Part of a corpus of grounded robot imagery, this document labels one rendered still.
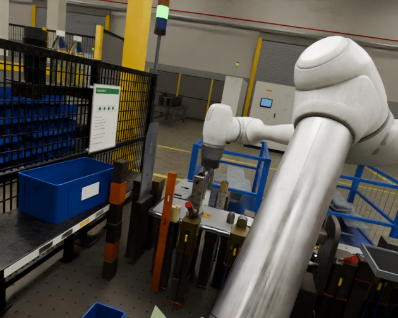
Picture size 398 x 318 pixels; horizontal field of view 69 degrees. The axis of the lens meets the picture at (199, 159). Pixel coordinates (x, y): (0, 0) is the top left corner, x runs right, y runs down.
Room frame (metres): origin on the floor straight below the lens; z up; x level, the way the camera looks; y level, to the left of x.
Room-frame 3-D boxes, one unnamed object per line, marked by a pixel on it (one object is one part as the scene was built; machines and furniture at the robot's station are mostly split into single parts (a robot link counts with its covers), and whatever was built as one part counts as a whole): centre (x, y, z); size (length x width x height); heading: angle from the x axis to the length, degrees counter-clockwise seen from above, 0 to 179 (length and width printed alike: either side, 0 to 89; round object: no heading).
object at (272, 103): (8.87, -2.50, 1.22); 2.40 x 0.54 x 2.45; 83
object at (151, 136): (1.19, 0.21, 1.17); 0.12 x 0.01 x 0.34; 168
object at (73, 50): (1.26, 0.58, 1.53); 0.07 x 0.07 x 0.20
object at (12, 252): (1.01, 0.42, 1.01); 0.90 x 0.22 x 0.03; 168
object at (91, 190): (0.96, 0.43, 1.09); 0.30 x 0.17 x 0.13; 162
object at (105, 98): (1.33, 0.47, 1.30); 0.23 x 0.02 x 0.31; 168
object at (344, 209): (3.21, -1.68, 0.47); 1.20 x 0.80 x 0.95; 173
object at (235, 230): (0.88, -0.18, 0.88); 0.11 x 0.07 x 0.37; 168
